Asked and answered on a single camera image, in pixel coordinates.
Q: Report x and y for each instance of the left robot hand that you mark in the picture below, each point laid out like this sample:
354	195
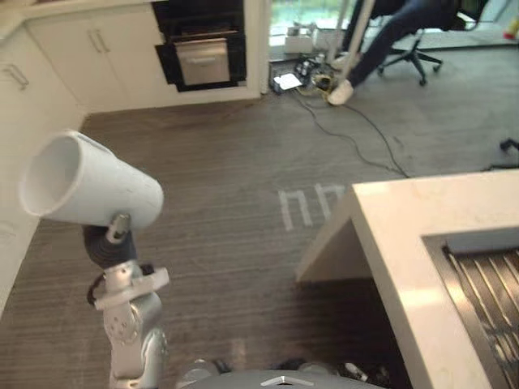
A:
108	247

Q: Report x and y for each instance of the white plastic cup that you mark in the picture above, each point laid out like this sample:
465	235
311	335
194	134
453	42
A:
87	182

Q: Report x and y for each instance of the stainless steel sink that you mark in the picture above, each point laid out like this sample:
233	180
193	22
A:
482	291

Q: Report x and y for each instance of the grey robot torso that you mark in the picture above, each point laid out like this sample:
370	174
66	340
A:
280	379

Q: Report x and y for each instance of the black built-in oven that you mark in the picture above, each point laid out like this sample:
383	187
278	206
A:
201	42

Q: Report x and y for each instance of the white kitchen island counter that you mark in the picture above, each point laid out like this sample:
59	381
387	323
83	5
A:
430	263

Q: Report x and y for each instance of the white pole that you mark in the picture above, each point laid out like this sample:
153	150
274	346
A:
353	36

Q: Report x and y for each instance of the person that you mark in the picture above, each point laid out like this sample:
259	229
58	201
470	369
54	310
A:
381	40

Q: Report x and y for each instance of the black office chair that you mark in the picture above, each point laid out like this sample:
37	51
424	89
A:
413	56

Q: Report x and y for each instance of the black device on floor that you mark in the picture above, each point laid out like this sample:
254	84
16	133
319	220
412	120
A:
510	146

